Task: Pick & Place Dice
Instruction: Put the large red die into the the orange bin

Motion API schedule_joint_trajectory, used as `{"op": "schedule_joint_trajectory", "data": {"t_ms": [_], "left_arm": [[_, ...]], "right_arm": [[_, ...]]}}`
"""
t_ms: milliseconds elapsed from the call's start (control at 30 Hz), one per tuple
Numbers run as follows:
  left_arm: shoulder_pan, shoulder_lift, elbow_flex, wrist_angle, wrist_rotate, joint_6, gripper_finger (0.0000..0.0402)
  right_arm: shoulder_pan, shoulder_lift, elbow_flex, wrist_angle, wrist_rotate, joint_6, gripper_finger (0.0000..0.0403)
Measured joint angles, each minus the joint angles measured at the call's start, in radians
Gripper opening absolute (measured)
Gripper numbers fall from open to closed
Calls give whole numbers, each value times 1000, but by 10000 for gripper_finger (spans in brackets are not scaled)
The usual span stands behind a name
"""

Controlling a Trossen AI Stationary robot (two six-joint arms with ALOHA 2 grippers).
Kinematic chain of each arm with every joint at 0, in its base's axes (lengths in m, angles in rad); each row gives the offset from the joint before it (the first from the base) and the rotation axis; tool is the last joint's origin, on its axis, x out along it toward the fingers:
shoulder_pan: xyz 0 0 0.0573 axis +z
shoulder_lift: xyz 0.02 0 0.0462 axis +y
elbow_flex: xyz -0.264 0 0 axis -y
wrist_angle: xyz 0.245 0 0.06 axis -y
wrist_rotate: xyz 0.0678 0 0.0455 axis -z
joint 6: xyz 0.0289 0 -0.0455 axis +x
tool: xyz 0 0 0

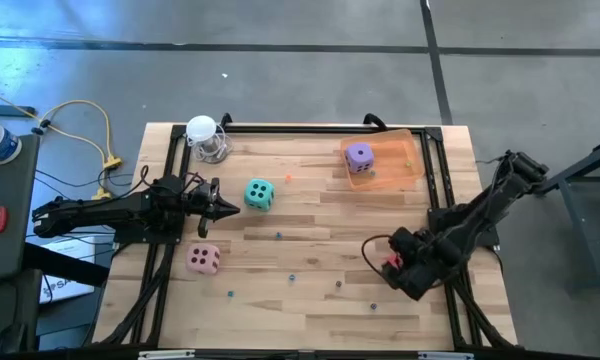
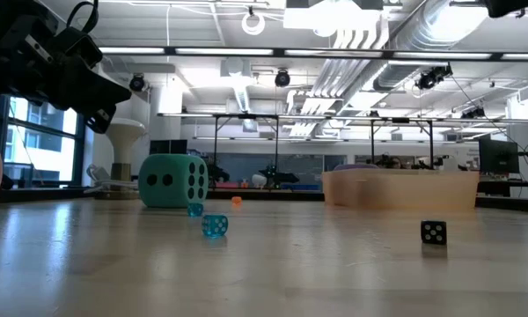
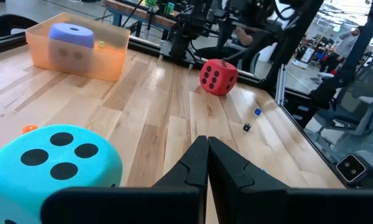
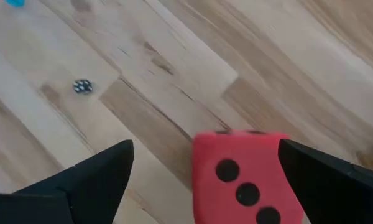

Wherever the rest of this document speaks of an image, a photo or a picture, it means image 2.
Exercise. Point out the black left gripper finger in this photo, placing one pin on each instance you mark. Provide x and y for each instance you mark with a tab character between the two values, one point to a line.
97	102
97	83

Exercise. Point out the small translucent orange die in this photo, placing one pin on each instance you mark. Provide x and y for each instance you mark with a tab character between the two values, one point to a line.
236	201

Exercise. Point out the person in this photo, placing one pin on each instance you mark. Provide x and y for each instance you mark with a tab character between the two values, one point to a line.
395	163

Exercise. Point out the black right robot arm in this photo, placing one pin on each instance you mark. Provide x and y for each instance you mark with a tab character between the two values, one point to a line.
506	6

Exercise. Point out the black background robot arm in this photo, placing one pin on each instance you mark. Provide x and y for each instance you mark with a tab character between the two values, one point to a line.
277	177
215	172

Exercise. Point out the black metal stand frame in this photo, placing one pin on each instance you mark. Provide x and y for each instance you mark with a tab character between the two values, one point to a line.
431	145
276	141

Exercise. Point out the black ceiling-hung camera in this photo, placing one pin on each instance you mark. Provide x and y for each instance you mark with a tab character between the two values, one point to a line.
282	79
432	78
137	83
473	113

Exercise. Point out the dark framed window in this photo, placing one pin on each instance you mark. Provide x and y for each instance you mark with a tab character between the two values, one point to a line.
80	145

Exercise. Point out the orange translucent plastic bin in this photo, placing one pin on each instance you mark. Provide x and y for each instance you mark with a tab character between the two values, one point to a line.
400	191

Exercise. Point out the black computer monitor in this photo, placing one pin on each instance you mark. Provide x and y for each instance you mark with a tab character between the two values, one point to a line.
167	147
499	156

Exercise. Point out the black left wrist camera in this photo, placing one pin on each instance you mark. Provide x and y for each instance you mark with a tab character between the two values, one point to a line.
78	46

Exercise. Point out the large purple foam die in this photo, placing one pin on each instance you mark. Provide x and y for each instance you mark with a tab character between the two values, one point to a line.
356	167

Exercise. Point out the rig LED light bar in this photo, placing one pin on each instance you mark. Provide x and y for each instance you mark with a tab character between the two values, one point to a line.
224	51

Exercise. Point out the small black die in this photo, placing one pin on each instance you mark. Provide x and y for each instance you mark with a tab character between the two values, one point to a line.
433	232

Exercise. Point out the white mushroom table lamp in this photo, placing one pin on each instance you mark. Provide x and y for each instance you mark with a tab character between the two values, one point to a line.
122	136

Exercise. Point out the large teal foam die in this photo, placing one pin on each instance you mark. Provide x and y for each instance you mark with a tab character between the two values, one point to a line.
167	193

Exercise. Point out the small translucent blue die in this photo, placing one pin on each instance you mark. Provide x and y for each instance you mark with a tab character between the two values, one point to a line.
214	226
195	209

